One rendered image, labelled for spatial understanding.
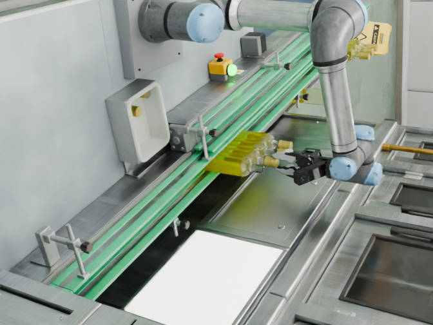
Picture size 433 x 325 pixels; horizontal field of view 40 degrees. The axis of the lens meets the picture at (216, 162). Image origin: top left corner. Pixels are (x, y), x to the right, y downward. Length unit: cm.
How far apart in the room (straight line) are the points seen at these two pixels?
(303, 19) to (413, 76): 650
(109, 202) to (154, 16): 59
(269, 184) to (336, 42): 71
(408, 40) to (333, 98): 642
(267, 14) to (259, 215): 66
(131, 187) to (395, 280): 85
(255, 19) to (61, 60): 59
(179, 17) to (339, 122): 57
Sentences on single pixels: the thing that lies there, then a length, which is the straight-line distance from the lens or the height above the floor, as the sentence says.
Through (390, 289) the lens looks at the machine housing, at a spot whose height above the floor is 163.
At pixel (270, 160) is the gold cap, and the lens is 202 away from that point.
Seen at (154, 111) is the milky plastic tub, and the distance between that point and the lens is 199.
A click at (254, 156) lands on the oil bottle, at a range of 204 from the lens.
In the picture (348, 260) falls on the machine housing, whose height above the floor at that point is 148.
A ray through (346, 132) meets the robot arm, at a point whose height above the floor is 146.
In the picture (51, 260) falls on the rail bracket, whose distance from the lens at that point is 166.
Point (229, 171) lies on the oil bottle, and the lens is 203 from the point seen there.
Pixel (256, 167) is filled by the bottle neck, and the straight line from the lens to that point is 199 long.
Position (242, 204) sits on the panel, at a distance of 206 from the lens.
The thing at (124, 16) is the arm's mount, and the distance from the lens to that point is 188.
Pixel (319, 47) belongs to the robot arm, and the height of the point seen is 139.
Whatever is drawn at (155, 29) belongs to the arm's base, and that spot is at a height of 86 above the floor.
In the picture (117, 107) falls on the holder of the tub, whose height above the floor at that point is 80.
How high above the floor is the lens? 198
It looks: 30 degrees down
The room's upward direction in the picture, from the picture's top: 99 degrees clockwise
